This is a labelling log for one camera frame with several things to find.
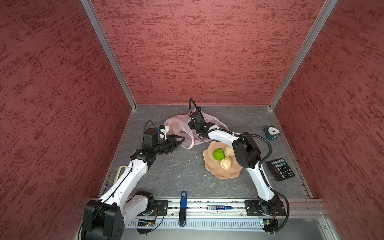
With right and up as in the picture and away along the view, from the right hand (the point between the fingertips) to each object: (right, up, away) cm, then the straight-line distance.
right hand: (191, 123), depth 100 cm
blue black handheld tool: (-3, -43, -26) cm, 51 cm away
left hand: (-3, -10, -23) cm, 25 cm away
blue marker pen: (+15, -42, -27) cm, 52 cm away
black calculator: (+54, -27, -15) cm, 62 cm away
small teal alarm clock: (+56, -7, 0) cm, 57 cm away
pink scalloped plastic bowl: (+14, -26, -13) cm, 32 cm away
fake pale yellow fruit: (+21, -22, -17) cm, 35 cm away
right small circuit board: (+40, -49, -30) cm, 70 cm away
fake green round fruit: (+17, -18, -13) cm, 28 cm away
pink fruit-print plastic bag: (-5, -1, -18) cm, 19 cm away
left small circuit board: (-20, -48, -29) cm, 60 cm away
